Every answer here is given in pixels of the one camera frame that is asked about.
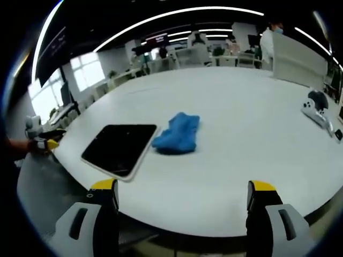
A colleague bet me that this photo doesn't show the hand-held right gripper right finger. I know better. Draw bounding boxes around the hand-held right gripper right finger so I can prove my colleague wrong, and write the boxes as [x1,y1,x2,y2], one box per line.
[245,180,311,257]

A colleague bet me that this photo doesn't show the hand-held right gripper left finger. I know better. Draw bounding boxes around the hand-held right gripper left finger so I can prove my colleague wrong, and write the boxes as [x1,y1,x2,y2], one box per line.
[55,178,120,257]

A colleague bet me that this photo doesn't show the black tablet white frame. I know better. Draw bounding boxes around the black tablet white frame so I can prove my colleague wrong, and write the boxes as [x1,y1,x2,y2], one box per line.
[80,124,159,183]

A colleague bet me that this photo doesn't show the blue cleaning cloth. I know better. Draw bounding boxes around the blue cleaning cloth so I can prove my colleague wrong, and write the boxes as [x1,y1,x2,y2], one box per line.
[151,111,202,154]

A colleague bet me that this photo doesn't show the dark hanging display panel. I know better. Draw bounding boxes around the dark hanging display panel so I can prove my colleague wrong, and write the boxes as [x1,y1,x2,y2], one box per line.
[36,26,68,88]

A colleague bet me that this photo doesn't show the white and grey device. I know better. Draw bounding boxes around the white and grey device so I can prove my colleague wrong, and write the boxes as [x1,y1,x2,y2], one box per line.
[301,89,343,142]

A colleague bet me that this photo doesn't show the white partition board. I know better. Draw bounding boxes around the white partition board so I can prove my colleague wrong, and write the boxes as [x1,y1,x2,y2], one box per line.
[271,34,329,90]

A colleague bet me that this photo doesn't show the dark wall screen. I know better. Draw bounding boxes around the dark wall screen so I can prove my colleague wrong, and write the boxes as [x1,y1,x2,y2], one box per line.
[144,33,170,48]

